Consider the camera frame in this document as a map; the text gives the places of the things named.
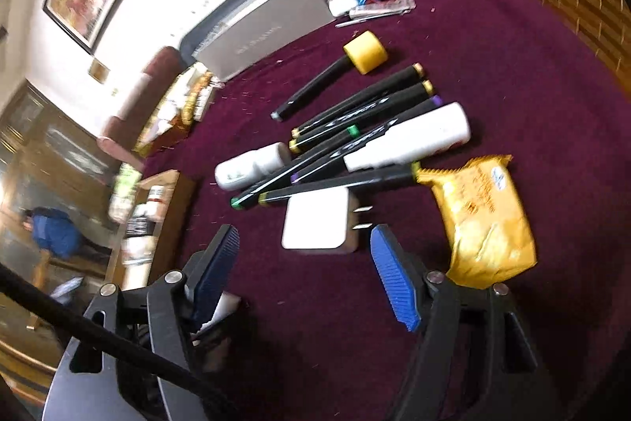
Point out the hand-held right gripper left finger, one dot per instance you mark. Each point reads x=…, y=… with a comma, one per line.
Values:
x=217, y=263

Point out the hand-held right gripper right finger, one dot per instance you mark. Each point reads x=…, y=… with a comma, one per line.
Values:
x=394, y=278

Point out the cardboard box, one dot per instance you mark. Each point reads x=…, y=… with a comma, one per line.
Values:
x=172, y=204

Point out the white power adapter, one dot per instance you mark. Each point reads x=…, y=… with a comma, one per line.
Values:
x=315, y=223

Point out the small white bottle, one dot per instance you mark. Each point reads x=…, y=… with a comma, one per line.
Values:
x=246, y=169

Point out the black marker green caps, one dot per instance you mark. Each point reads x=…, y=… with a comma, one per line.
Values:
x=276, y=182

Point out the gold snack packet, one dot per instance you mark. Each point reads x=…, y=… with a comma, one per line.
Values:
x=483, y=223

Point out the black marker olive caps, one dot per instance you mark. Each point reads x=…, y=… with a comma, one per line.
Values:
x=340, y=185

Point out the black marker tan caps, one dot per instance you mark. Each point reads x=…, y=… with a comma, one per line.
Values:
x=365, y=98

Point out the white paper piece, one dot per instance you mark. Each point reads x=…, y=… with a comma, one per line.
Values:
x=224, y=305

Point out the green white patterned cloth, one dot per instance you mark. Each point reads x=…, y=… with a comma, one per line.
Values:
x=123, y=191

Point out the gold tray box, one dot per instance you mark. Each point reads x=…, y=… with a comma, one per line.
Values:
x=167, y=130

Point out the large white bottle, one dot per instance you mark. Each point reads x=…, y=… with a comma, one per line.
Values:
x=419, y=137

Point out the black marker purple caps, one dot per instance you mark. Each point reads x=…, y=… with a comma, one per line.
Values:
x=404, y=114

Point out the black marker yellow caps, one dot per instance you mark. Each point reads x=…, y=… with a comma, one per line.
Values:
x=374, y=113

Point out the wooden chair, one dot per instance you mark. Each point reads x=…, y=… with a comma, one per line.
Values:
x=42, y=265

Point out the white chair back cloth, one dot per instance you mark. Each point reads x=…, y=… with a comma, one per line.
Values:
x=135, y=98

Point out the maroon armchair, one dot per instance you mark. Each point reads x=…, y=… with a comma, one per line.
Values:
x=162, y=61

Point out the wooden glass cabinet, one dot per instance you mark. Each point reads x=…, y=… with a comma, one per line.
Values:
x=29, y=140

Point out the yellow head black mallet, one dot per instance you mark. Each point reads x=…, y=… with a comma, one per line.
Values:
x=365, y=51

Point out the grey shoe box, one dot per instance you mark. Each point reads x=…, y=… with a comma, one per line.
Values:
x=266, y=31

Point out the white pen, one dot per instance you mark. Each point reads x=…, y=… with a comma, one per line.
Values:
x=352, y=22

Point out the clear printed packet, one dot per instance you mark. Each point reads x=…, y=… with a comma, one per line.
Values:
x=382, y=8

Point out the white charger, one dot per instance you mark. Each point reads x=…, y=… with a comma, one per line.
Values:
x=342, y=2

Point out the gold wall plate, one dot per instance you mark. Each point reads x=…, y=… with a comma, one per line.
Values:
x=98, y=70

